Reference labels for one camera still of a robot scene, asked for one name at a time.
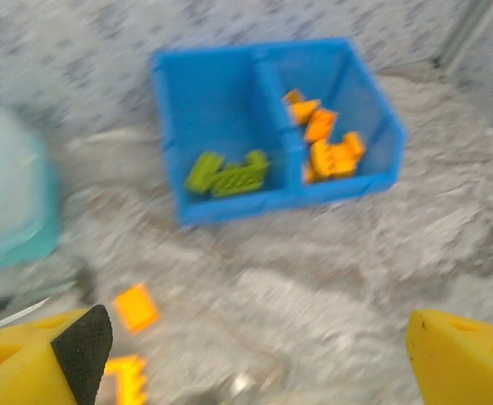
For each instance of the small orange lego brick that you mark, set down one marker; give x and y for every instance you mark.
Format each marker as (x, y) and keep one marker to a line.
(136, 308)

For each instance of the blue two-compartment plastic bin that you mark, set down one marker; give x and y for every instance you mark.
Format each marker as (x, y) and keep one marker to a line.
(212, 105)

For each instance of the large green lego brick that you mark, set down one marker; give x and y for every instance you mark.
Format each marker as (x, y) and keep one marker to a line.
(238, 180)

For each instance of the small green lego brick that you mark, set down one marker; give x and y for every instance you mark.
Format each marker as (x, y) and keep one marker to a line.
(257, 159)

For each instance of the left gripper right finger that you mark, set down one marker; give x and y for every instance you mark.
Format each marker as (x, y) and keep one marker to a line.
(462, 363)

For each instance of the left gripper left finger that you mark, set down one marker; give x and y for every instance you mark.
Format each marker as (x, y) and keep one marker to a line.
(18, 371)

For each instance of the orange toy saw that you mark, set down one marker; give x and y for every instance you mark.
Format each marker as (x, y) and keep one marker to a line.
(124, 371)

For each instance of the aluminium corner post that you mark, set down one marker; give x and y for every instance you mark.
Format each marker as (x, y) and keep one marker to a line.
(468, 34)

